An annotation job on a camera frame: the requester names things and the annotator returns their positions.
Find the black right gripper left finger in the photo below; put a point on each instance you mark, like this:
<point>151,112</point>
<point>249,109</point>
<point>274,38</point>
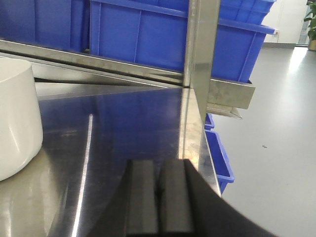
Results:
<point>132,210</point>

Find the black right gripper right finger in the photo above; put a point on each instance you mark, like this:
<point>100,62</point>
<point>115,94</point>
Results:
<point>189,207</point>

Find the white plastic bin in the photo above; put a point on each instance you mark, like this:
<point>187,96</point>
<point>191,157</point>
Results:
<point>21,133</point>

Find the blue bin lower right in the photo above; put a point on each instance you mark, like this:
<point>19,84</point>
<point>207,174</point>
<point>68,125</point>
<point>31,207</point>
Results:
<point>220,158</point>

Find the blue crate right upper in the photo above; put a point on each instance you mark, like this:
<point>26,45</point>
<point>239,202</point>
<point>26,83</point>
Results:
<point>153,32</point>

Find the blue crate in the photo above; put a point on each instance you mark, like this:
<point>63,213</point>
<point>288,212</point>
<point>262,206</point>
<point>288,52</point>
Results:
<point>153,32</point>
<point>61,24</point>

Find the blue crate left upper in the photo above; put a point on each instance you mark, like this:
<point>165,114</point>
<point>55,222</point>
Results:
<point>61,24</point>

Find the potted green plant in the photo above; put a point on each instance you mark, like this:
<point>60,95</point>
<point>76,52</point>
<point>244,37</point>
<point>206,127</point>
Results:
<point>311,18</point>

